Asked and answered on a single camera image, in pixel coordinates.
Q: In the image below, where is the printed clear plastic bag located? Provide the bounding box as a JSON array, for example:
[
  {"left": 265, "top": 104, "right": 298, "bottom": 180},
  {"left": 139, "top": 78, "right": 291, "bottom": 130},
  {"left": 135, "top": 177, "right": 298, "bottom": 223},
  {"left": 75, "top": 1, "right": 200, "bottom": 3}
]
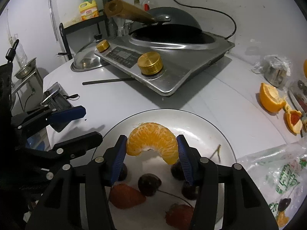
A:
[{"left": 236, "top": 142, "right": 307, "bottom": 230}]

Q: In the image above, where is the small peeled orange segment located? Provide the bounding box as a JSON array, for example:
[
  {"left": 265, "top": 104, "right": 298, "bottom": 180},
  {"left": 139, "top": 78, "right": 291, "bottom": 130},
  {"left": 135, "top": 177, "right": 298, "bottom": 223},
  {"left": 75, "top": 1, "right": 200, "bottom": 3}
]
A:
[{"left": 276, "top": 211, "right": 290, "bottom": 228}]

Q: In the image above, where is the steel induction cooker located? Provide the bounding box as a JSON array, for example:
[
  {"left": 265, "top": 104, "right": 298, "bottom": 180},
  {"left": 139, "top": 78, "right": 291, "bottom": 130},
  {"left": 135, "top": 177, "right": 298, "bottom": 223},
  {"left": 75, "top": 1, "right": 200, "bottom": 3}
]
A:
[{"left": 95, "top": 30, "right": 235, "bottom": 96}]

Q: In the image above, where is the large orange peel piece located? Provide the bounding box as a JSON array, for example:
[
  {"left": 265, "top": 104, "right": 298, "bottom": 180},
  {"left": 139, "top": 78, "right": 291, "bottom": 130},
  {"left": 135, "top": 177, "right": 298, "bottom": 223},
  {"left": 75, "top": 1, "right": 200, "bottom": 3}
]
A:
[{"left": 259, "top": 83, "right": 287, "bottom": 113}]

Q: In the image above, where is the red-capped bottle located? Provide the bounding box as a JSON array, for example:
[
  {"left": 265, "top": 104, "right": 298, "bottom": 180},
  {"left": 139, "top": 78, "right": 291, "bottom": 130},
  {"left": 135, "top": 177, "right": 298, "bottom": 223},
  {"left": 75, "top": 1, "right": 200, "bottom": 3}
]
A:
[{"left": 142, "top": 0, "right": 155, "bottom": 11}]

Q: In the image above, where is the small metal cup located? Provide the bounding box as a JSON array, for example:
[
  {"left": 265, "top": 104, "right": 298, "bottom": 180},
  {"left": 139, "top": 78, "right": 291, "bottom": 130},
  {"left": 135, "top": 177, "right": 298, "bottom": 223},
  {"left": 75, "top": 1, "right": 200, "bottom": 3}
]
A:
[{"left": 264, "top": 61, "right": 287, "bottom": 87}]

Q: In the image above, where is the small orange peel piece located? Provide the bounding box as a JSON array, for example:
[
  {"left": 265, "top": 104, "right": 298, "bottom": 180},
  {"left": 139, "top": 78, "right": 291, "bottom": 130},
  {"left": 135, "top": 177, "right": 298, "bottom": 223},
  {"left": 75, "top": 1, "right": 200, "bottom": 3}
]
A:
[{"left": 284, "top": 104, "right": 303, "bottom": 134}]

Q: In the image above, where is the yellow detergent bottle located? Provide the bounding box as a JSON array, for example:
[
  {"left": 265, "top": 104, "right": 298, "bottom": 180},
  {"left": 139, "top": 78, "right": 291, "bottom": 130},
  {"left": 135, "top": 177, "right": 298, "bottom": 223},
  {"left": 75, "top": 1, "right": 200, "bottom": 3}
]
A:
[{"left": 79, "top": 0, "right": 99, "bottom": 21}]

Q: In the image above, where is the red strawberry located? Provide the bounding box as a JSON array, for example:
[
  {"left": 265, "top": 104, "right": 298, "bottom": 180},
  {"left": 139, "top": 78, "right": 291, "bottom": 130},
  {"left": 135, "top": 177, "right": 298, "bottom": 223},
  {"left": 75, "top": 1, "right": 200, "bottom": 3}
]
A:
[
  {"left": 165, "top": 204, "right": 195, "bottom": 227},
  {"left": 109, "top": 184, "right": 147, "bottom": 209}
]

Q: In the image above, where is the domed steel lid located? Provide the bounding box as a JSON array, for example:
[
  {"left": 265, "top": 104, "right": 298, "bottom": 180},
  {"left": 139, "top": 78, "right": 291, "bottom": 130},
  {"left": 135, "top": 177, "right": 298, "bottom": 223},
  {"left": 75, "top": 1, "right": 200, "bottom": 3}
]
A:
[{"left": 71, "top": 35, "right": 109, "bottom": 72}]

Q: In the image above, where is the white plate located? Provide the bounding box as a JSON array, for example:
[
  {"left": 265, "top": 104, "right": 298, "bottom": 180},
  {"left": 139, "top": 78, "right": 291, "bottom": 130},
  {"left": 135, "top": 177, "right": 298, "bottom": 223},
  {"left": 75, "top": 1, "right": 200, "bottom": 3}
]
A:
[{"left": 79, "top": 109, "right": 238, "bottom": 230}]

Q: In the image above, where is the grey bar handle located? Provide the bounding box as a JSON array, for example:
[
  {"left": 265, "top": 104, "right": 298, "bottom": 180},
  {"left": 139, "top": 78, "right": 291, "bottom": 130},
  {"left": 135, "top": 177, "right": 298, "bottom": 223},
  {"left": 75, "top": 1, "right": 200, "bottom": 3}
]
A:
[{"left": 47, "top": 0, "right": 59, "bottom": 42}]

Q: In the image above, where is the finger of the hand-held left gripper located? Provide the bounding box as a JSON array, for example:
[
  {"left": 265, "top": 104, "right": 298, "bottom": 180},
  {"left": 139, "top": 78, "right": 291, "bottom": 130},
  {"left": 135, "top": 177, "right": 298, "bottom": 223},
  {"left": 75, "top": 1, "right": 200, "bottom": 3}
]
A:
[
  {"left": 11, "top": 105, "right": 86, "bottom": 131},
  {"left": 24, "top": 131, "right": 103, "bottom": 171}
]

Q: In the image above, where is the black mesh cloth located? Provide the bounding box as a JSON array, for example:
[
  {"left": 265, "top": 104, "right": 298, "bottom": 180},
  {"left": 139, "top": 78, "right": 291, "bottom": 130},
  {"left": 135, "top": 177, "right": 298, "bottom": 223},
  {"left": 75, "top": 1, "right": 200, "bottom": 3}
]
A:
[{"left": 0, "top": 62, "right": 13, "bottom": 115}]

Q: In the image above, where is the large peeled orange segment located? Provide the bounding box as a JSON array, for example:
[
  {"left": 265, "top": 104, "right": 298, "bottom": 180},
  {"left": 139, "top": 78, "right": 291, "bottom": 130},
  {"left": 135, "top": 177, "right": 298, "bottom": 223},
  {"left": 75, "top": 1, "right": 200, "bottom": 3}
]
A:
[{"left": 126, "top": 122, "right": 179, "bottom": 165}]

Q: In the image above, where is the clear plastic bottle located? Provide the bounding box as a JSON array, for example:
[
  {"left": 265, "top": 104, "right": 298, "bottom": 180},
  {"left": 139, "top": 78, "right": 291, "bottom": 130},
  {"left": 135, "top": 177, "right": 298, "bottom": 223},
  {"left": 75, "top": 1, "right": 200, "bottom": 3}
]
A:
[{"left": 13, "top": 39, "right": 28, "bottom": 64}]

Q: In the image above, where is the black chopstick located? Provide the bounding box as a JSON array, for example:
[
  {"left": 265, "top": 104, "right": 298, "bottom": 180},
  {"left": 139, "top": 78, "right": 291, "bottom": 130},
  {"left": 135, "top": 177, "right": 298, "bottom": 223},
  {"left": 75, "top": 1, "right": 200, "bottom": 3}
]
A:
[{"left": 82, "top": 77, "right": 137, "bottom": 86}]

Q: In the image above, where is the crumpled clear plastic bag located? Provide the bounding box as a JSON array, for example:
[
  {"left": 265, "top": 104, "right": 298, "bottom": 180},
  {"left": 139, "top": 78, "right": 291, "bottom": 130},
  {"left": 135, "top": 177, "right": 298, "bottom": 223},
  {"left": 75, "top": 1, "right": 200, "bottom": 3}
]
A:
[{"left": 252, "top": 55, "right": 293, "bottom": 88}]

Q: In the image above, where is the black and silver device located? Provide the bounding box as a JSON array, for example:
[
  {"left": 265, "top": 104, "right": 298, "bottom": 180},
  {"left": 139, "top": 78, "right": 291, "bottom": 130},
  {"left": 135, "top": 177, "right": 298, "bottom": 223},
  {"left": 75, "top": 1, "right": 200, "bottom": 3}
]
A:
[{"left": 41, "top": 82, "right": 79, "bottom": 112}]

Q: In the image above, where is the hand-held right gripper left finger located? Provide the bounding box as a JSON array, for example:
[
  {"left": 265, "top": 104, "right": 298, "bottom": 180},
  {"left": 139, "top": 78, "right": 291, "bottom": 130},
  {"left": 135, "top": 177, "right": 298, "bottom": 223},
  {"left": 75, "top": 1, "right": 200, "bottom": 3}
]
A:
[{"left": 25, "top": 135, "right": 128, "bottom": 230}]

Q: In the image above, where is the clear drinking glasses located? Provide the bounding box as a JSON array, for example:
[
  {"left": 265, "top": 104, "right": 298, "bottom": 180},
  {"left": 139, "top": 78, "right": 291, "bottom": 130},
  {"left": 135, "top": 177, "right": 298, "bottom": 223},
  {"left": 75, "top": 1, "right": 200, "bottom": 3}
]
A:
[{"left": 113, "top": 17, "right": 133, "bottom": 37}]

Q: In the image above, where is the loose cherry stem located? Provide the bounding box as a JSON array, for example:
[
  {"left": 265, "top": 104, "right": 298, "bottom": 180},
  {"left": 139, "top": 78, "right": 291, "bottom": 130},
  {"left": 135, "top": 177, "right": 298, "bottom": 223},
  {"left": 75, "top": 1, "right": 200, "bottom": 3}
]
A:
[{"left": 209, "top": 144, "right": 222, "bottom": 161}]

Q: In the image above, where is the dark red cherry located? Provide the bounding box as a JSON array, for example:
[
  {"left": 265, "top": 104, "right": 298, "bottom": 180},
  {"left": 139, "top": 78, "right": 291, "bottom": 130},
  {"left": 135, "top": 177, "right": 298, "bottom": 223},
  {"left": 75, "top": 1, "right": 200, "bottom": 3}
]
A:
[
  {"left": 171, "top": 162, "right": 186, "bottom": 181},
  {"left": 182, "top": 181, "right": 200, "bottom": 200},
  {"left": 115, "top": 163, "right": 128, "bottom": 182},
  {"left": 278, "top": 198, "right": 292, "bottom": 212},
  {"left": 138, "top": 173, "right": 162, "bottom": 196}
]

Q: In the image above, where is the gold cooker knob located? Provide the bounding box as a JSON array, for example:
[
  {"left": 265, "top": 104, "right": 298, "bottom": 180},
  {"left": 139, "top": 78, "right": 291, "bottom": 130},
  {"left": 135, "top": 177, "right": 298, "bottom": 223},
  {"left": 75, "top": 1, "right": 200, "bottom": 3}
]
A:
[
  {"left": 96, "top": 40, "right": 110, "bottom": 53},
  {"left": 137, "top": 51, "right": 164, "bottom": 75}
]

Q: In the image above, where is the black wok with wooden handle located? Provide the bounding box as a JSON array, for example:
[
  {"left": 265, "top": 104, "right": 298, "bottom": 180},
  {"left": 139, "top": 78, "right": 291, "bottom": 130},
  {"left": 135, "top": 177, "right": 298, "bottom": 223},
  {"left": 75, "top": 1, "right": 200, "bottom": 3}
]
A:
[{"left": 104, "top": 0, "right": 204, "bottom": 49}]

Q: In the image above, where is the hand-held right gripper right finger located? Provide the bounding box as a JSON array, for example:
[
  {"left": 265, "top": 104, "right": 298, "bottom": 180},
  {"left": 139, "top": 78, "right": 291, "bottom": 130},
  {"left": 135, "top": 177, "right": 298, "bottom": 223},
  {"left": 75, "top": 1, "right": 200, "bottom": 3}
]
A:
[{"left": 176, "top": 135, "right": 280, "bottom": 230}]

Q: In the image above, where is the grey metal stand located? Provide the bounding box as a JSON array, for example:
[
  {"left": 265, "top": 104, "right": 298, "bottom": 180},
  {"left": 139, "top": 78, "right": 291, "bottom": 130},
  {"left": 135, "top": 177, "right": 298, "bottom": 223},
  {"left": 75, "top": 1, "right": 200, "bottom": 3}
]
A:
[{"left": 11, "top": 69, "right": 45, "bottom": 106}]

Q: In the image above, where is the black power cable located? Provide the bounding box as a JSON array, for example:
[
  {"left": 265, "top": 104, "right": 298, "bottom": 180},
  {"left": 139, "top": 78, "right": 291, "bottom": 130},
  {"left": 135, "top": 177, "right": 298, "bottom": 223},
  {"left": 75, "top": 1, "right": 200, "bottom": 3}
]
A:
[{"left": 149, "top": 0, "right": 237, "bottom": 40}]

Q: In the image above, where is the black metal rack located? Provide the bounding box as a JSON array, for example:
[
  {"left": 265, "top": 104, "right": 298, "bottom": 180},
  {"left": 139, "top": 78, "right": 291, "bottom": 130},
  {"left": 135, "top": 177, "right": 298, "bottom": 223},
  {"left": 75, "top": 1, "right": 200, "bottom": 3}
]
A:
[{"left": 59, "top": 14, "right": 108, "bottom": 60}]

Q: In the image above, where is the steel bowl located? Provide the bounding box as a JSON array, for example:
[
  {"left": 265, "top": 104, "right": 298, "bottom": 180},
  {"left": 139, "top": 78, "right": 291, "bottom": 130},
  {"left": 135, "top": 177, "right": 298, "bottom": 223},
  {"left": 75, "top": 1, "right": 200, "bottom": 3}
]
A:
[{"left": 14, "top": 57, "right": 37, "bottom": 79}]

